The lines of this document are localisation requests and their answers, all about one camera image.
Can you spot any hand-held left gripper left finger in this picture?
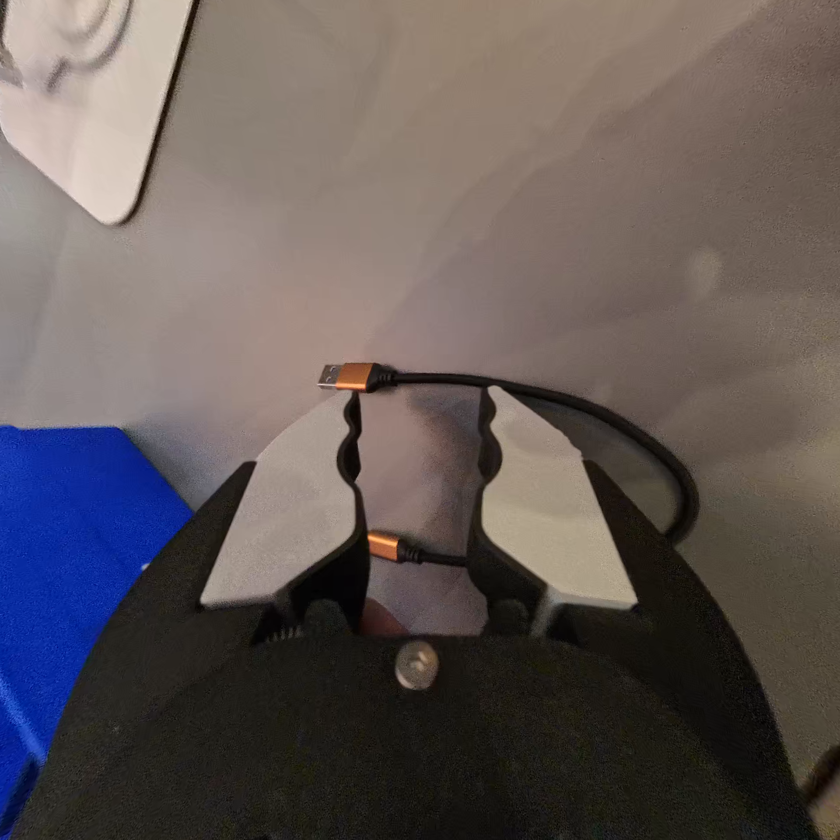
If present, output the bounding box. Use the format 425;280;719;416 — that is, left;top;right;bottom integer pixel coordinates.
199;392;371;610

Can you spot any white stand with clear arms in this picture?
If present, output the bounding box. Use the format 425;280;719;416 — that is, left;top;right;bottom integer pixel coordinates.
0;0;201;227

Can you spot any blue plastic bin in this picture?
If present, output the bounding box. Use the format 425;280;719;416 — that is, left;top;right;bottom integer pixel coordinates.
0;425;194;815

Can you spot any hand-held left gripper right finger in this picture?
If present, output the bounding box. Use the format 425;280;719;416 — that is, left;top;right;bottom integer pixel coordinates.
467;385;640;611

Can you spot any black orange-plug usb cable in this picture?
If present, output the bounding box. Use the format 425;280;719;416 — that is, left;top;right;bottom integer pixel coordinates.
318;361;700;568

